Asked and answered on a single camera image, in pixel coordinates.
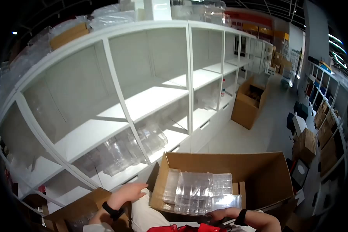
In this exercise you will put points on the stack of clear flat trays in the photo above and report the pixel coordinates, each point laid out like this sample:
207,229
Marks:
171,185

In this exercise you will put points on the white cube box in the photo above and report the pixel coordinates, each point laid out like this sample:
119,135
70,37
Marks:
298,123

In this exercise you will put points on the person's body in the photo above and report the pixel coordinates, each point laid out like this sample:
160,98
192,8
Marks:
188,228

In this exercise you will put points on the person's left hand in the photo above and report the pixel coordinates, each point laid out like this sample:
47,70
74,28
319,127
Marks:
124,194

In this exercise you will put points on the tall open cardboard box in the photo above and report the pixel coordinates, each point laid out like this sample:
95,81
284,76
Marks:
248,104

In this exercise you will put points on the white shelf unit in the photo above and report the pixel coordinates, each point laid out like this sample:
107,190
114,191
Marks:
150,75

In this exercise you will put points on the clear ribbed plastic lid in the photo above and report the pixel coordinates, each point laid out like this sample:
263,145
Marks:
226,201

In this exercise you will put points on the clear compartment organiser box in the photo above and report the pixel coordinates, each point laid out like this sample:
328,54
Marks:
193,193

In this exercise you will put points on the low brown cardboard box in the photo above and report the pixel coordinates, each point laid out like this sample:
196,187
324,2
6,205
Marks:
75,213

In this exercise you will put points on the small clear compartment box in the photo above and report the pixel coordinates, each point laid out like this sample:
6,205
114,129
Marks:
222,184

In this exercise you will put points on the person's left fingers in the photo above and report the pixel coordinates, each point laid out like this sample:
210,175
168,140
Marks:
137,189

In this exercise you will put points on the group of clear plastic bins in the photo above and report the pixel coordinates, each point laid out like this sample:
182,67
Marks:
116,155

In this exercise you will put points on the full shop shelf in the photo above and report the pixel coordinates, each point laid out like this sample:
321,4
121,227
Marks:
327,121

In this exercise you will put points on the white bottle with red cap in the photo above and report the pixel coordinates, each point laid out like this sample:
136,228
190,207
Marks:
222,88

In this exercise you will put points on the large open cardboard box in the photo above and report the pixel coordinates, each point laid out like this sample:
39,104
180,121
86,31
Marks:
258,174

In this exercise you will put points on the person's right fingers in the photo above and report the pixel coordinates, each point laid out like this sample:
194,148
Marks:
215,215

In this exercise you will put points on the person's legs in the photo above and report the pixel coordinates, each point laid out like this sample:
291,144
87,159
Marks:
146,216

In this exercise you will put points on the stack of cartons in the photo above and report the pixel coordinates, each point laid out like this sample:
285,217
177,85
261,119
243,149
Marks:
280,62

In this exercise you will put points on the person's right hand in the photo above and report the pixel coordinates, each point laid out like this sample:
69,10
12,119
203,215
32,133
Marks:
222,214

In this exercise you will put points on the clear plastic drawer bin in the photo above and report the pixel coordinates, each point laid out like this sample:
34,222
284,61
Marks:
152,137

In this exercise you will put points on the closed brown cardboard box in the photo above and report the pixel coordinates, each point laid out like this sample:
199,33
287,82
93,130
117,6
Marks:
305,145

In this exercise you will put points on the black wrist band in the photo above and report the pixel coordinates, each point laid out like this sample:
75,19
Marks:
113,210
241,217

